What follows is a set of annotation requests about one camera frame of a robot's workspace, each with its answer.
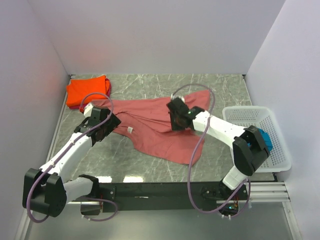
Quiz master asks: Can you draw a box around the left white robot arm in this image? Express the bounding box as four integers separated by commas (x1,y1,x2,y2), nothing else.
22,106,121,217

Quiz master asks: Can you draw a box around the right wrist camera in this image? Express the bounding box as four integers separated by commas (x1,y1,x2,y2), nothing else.
170,94,185,103

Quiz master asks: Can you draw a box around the folded magenta t shirt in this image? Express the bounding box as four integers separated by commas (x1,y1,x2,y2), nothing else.
68,77,112,111

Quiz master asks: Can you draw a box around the aluminium rail frame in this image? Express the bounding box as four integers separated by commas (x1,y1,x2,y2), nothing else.
14,107,303,240

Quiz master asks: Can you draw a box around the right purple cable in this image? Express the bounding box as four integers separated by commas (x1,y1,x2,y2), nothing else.
170,83,251,215

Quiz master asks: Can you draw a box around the white plastic basket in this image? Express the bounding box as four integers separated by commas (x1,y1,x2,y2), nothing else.
222,105,292,173

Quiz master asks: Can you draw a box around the blue t shirt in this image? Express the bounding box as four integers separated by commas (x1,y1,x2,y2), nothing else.
258,128,273,152

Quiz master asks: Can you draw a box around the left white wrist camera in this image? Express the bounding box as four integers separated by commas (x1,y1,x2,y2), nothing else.
79,102,94,118

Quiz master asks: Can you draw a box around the black base beam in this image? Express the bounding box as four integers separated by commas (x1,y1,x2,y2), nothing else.
67,181,251,214

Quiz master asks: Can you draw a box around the folded orange t shirt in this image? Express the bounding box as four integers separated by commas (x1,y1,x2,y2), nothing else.
65,75,110,107

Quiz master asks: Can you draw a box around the salmon pink t shirt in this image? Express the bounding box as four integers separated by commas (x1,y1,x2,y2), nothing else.
92,97,204,164

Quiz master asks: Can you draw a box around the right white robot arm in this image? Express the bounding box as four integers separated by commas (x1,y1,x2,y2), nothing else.
167,96,273,200

